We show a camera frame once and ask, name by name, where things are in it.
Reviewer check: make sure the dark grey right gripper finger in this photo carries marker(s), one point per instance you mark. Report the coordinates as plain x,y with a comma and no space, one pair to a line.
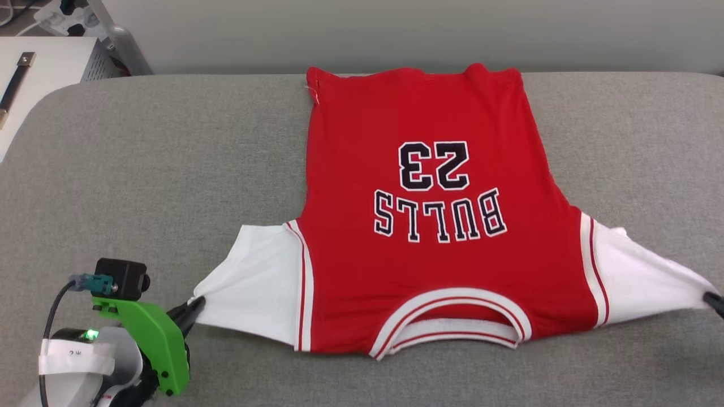
715,303

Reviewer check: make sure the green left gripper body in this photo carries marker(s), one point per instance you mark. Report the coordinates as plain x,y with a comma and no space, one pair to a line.
153,333

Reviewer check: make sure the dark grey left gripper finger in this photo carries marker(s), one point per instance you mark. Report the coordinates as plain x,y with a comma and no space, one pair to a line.
186,310
188,330

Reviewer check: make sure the red white Bulls jersey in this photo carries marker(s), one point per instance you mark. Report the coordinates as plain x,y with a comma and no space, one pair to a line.
396,265

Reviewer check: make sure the white cabinet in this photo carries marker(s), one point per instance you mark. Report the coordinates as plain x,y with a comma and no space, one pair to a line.
51,73

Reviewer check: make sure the white power strip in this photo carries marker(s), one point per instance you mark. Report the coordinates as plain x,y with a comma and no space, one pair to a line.
65,17

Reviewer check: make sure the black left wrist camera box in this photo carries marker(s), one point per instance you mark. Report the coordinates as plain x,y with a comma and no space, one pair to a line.
121,277

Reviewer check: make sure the grey partition end post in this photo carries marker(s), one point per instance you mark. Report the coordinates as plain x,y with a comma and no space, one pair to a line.
124,45

